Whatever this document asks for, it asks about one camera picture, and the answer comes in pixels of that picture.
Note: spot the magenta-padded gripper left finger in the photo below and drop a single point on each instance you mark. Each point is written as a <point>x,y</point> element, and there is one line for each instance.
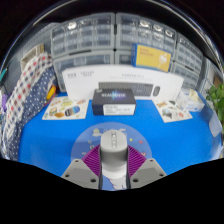
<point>78,173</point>

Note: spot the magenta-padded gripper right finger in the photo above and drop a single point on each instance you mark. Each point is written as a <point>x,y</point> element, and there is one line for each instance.
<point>148,173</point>

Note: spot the light grey computer mouse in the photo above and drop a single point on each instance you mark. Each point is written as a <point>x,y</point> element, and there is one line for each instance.
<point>113,153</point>

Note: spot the colourful sticker sheet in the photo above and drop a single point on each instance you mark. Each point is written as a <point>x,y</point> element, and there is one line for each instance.
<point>173,111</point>
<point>65,108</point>

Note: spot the small black cardboard box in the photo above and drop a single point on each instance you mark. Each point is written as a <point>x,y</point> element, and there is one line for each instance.
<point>113,100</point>

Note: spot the navy white-dotted cloth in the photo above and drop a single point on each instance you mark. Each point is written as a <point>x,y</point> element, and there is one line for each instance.
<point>36,101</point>

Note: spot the white and blue tissue box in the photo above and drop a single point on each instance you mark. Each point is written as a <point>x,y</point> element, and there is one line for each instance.
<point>190,101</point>

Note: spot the long white keyboard box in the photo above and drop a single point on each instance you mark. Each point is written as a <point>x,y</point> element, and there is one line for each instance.
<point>83,80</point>

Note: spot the red white checked cloth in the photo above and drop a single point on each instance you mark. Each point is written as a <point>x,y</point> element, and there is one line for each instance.
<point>23,90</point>

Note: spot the green plant in white pot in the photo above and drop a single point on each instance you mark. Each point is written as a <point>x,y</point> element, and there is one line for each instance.
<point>216,98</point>

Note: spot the grey small-parts drawer cabinet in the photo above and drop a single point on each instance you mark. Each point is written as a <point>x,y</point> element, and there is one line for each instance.
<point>189,51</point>
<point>83,61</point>
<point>188,77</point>
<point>145,31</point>
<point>123,57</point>
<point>83,35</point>

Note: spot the yellow and blue box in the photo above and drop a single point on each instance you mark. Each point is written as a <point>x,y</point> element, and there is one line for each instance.
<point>151,57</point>

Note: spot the white mesh basket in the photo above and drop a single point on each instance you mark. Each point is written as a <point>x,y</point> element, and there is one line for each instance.
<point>31,57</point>

